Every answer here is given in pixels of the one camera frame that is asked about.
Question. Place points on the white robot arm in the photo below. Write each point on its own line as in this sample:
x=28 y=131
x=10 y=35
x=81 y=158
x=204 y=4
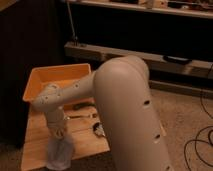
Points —
x=120 y=89

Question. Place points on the black remote on bench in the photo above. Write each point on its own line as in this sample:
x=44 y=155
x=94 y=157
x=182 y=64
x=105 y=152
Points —
x=177 y=61

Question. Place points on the small wooden stick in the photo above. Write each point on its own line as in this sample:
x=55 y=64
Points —
x=81 y=116

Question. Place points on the grey blue towel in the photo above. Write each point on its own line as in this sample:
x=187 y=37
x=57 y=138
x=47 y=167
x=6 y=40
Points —
x=59 y=153

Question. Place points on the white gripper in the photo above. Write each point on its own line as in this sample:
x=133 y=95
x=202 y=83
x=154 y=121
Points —
x=58 y=129

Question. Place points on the upper wooden shelf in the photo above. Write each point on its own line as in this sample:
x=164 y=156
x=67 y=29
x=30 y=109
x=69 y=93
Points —
x=146 y=8

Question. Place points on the yellow plastic bin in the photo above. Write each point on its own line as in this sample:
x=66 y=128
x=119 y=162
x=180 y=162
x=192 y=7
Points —
x=62 y=75

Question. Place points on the metal lamp pole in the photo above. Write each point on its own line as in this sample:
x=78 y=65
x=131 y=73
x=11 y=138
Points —
x=74 y=36

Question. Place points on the grey low bench shelf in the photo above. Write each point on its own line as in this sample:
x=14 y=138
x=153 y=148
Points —
x=196 y=68

